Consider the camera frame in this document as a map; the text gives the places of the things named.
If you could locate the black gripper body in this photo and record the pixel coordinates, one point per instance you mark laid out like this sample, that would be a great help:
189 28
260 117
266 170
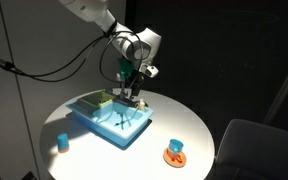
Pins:
132 80

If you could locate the grey toy faucet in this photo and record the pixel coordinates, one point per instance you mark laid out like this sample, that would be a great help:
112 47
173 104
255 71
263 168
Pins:
124 99

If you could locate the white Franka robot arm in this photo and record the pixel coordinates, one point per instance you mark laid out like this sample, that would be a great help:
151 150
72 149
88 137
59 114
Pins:
117 26

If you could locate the cream toy soap bottle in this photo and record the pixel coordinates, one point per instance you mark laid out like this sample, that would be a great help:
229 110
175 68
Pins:
141 104

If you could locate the blue toy dish brush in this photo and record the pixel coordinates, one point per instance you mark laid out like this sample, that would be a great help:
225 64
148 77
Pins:
109 90

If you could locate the green toy dish rack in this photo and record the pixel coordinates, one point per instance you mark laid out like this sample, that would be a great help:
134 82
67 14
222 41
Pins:
95 99

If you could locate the blue toy sink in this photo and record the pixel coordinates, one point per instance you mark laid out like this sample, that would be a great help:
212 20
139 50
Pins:
117 128

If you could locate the blue toy teacup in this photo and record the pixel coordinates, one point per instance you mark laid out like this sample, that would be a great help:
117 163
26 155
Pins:
175 146

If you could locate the orange toy saucer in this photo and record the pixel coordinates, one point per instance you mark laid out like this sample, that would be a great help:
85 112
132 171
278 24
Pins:
174 158

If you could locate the blue cup with orange rim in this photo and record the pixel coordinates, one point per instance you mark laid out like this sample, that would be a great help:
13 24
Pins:
63 142

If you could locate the grey chair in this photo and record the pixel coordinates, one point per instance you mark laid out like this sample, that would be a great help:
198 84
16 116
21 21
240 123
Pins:
260 150

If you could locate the grey slanted pole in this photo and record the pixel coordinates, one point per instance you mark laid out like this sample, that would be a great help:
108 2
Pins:
284 86

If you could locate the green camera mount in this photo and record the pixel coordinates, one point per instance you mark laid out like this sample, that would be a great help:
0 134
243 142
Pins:
124 66

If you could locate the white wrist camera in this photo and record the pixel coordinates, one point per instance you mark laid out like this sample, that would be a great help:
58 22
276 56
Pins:
151 71

